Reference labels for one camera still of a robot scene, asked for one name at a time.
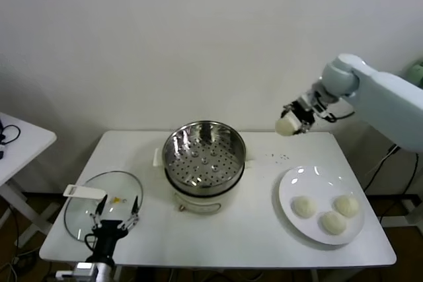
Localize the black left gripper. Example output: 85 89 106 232
87 195 140 263

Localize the pale green appliance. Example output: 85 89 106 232
401 59 423 90

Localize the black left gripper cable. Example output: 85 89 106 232
84 234 100 257

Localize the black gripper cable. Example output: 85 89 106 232
325 108 356 123
84 234 100 257

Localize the white side table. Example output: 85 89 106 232
0 112 58 250

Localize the white cable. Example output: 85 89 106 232
364 149 397 194

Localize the stainless steel steamer basket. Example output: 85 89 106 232
153 120 258 199

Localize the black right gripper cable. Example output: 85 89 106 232
325 108 356 123

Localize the glass lid with white handle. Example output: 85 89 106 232
62 170 144 242

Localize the white round plate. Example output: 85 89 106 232
278 165 366 246

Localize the white electric pot base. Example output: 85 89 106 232
167 166 246 214

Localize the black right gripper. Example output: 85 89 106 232
282 94 331 135

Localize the white steamed baozi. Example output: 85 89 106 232
290 195 319 219
319 211 348 236
332 195 360 219
275 115 303 137

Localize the black power cable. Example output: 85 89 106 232
377 152 420 227

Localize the black looped cable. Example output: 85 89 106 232
0 124 22 146

